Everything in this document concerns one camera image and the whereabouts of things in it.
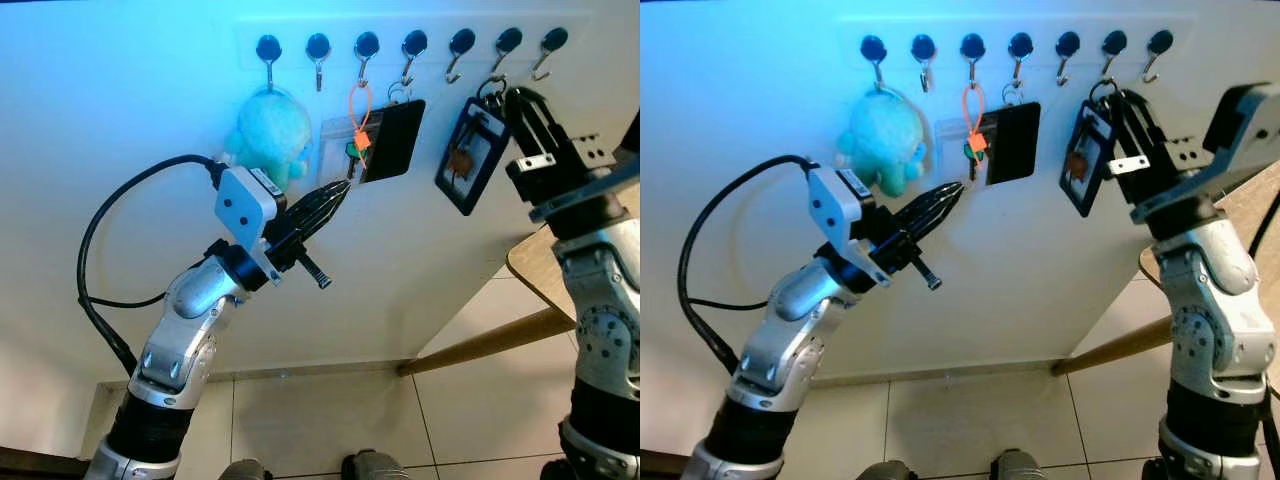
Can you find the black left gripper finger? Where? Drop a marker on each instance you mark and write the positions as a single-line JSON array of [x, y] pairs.
[[318, 196], [930, 198], [934, 220], [322, 218]]

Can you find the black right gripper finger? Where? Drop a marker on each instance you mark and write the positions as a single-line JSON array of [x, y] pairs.
[[1128, 135], [548, 125], [1148, 125], [525, 130]]

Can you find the key bunch with card holder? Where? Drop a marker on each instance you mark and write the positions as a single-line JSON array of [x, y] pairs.
[[1078, 165], [462, 160]]

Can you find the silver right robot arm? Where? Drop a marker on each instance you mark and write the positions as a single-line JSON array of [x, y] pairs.
[[1215, 310], [600, 330]]

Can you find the clear card holder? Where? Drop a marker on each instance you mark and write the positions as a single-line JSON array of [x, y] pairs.
[[335, 145], [950, 145]]

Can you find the key with orange loop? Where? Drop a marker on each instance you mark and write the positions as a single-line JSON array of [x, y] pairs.
[[361, 141], [975, 142]]

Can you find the teal plush toy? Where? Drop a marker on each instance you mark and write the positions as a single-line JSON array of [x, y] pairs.
[[882, 135], [268, 135]]

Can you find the robot left leg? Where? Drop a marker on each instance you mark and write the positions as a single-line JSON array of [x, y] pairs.
[[243, 470], [880, 471]]

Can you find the robot leg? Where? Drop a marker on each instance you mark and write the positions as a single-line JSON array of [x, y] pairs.
[[375, 467], [1022, 467], [880, 471], [243, 470]]

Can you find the robot right leg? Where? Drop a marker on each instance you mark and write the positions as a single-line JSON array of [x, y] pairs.
[[1022, 467], [375, 467]]

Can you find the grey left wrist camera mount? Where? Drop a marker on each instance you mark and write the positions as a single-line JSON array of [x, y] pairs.
[[840, 210], [240, 205]]

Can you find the black knob wall hook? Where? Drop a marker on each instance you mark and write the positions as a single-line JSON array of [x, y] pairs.
[[874, 47], [1114, 42], [1067, 43], [1160, 42], [414, 43], [972, 45], [367, 44], [268, 47], [508, 40], [318, 46], [461, 41], [1020, 44], [923, 47], [553, 40]]

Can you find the white hook rail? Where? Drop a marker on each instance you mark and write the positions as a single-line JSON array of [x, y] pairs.
[[1040, 63], [435, 62]]

